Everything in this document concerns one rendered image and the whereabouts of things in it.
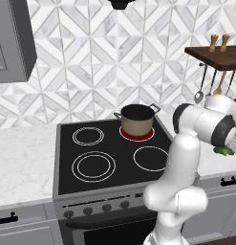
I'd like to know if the hanging metal utensil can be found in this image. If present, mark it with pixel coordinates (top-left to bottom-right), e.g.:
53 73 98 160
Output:
205 68 218 98

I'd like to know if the grey cupboard door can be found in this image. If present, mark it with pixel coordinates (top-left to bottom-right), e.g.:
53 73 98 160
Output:
182 190 236 245
0 219 64 245

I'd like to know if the hanging wooden spatula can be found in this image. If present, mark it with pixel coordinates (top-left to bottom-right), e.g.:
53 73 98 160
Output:
212 70 228 97

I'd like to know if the grey drawer front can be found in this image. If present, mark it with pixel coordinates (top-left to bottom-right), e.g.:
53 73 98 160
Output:
197 173 236 196
0 203 49 227

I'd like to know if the black hob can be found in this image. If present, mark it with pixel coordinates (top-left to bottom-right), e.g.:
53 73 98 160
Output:
52 116 175 202

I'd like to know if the black oven door handle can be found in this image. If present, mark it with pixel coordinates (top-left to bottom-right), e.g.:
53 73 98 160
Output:
65 212 159 230

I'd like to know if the grey wall cupboard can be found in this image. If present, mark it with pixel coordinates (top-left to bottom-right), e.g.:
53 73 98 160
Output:
0 0 38 84

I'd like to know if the black oven knob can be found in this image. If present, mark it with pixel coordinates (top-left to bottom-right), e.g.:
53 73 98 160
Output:
82 206 94 216
101 204 113 214
63 210 75 220
119 200 131 211

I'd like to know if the black drawer handle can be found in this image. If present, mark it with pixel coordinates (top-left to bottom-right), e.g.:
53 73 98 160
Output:
220 175 236 188
0 212 19 226

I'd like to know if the green broccoli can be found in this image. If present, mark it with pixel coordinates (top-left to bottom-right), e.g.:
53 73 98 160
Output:
213 145 235 157

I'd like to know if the hanging metal ladle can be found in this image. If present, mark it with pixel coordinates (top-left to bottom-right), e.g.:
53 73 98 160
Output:
193 62 208 105

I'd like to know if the beige pot with handles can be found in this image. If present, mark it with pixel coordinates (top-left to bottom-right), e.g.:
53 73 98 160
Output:
113 103 161 138

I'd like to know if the dark wooden shelf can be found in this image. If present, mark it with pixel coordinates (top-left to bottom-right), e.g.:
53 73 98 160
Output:
184 45 236 72

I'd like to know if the black range hood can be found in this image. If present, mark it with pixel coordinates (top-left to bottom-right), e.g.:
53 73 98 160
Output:
107 0 137 11

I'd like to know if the grey oven front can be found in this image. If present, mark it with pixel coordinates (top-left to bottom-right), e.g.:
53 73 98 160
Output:
54 188 161 245

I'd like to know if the hanging dark utensil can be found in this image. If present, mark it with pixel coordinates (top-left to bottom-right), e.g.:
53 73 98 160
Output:
224 70 236 97

